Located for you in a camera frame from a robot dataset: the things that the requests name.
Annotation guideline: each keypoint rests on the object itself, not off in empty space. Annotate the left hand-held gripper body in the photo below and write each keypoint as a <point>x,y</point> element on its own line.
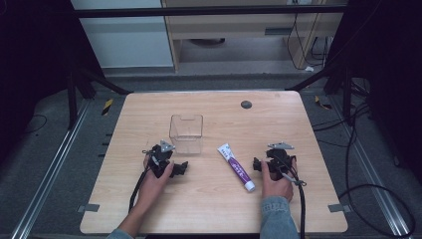
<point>160,156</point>

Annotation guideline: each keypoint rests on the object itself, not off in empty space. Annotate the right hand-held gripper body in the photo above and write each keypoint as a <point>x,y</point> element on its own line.
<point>279,159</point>

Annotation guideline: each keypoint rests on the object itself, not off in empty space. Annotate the white and purple toothpaste tube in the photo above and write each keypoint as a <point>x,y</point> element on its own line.
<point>237,167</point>

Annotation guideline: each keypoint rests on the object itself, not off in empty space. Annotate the clear plastic container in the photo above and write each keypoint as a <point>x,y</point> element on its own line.
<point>185,134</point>

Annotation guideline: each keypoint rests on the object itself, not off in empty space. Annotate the person's left hand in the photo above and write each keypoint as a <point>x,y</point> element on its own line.
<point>152,186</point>

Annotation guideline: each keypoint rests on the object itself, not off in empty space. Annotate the person's right hand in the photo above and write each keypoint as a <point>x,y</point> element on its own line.
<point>277,189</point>

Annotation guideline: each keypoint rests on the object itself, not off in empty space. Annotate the grey round table grommet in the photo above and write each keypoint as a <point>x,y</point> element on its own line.
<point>246,104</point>

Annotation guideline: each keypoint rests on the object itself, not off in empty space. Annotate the yellow and black tape strip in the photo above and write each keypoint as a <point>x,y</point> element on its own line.
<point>107,106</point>
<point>322,103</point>

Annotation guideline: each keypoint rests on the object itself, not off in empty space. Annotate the black metal stand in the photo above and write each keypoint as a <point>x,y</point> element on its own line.
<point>83,86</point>
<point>335,79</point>

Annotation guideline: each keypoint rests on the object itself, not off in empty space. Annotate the white cabinet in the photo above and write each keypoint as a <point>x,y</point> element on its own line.
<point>126,40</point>

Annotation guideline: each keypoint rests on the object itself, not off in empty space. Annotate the light wooden desk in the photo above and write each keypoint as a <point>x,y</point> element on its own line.
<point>232,26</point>

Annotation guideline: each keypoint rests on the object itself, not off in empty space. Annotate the grey metal table bracket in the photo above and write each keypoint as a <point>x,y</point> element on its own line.
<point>88,208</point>
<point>339,208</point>

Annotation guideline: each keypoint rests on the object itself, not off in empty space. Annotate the aluminium floor rail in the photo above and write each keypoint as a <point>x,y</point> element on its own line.
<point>49,172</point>
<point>368,166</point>

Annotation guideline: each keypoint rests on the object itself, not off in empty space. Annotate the black horizontal frame bar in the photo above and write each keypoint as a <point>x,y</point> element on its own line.
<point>205,11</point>

